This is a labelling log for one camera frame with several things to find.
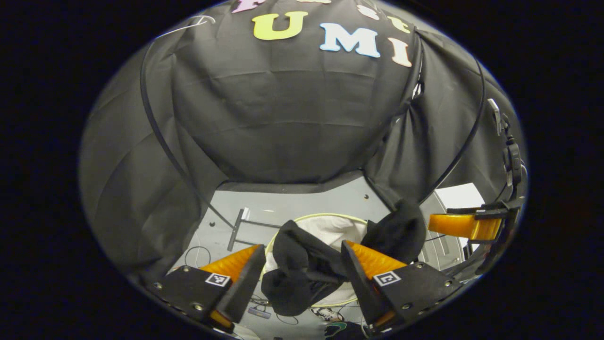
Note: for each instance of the white laundry hamper yellow rim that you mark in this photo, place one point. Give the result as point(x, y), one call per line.
point(335, 229)

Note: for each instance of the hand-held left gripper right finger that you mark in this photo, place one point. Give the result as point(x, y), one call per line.
point(361, 288)

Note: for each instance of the small grey device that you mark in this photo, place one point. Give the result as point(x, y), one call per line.
point(259, 312)

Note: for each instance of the white box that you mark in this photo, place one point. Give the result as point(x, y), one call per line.
point(460, 196)

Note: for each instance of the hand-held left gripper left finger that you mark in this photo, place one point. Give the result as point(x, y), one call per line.
point(245, 288)

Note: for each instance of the black knit sweater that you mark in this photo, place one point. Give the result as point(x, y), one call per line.
point(292, 255)

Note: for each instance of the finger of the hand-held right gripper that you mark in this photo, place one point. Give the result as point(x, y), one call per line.
point(457, 225)

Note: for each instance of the white plastic hanger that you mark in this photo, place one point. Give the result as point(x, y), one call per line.
point(203, 19)

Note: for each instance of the dark green object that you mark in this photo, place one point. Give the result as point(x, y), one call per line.
point(342, 330)

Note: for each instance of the black backdrop cloth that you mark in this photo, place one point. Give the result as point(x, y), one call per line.
point(283, 118)

